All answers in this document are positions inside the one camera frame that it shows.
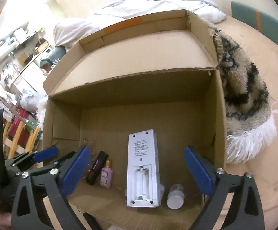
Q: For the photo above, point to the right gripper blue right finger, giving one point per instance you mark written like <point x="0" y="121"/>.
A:
<point x="202" y="171"/>

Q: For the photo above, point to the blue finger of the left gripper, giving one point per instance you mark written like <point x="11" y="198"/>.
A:
<point x="56" y="164"/>
<point x="26" y="160"/>

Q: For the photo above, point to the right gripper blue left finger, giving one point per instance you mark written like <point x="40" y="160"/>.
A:
<point x="71" y="172"/>

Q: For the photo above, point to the pink hair claw clip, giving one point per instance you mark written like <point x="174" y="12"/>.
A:
<point x="91" y="146"/>

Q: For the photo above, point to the black flashlight with strap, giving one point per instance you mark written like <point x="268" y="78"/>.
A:
<point x="96" y="167"/>

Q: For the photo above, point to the pink perfume bottle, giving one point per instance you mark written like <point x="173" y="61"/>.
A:
<point x="106" y="175"/>

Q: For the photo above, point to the white cap pill bottle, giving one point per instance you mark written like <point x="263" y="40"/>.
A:
<point x="176" y="196"/>

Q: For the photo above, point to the white remote control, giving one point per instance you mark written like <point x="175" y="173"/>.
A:
<point x="143" y="176"/>

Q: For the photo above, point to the person's left hand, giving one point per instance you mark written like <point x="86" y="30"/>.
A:
<point x="5" y="220"/>

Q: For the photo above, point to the grey plastic bag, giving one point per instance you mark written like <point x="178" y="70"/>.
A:
<point x="30" y="100"/>

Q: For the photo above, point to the shaggy black beige rug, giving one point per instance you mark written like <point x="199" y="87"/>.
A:
<point x="250" y="118"/>

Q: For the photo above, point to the white kitchen cabinets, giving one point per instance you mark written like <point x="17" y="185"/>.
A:
<point x="31" y="78"/>

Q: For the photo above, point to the open cardboard box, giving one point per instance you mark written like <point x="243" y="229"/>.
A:
<point x="159" y="72"/>

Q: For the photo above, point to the white water heater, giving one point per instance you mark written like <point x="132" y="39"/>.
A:
<point x="7" y="47"/>

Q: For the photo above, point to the teal cushion orange stripe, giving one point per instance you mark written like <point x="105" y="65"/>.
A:
<point x="257" y="19"/>

